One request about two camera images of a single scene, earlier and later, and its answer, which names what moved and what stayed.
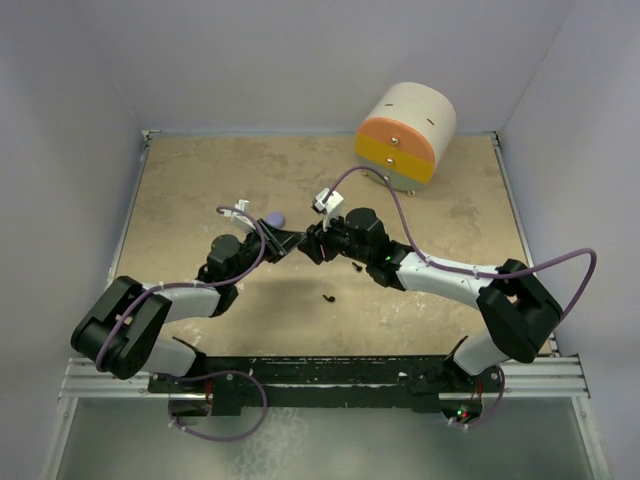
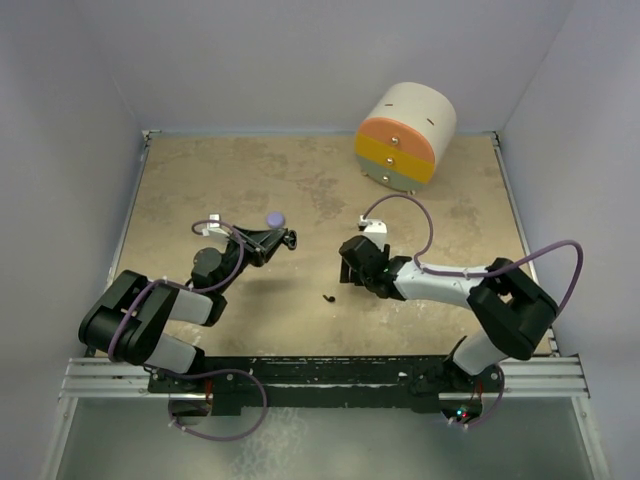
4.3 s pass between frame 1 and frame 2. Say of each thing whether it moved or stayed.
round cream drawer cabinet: stayed
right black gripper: moved
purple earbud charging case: stayed
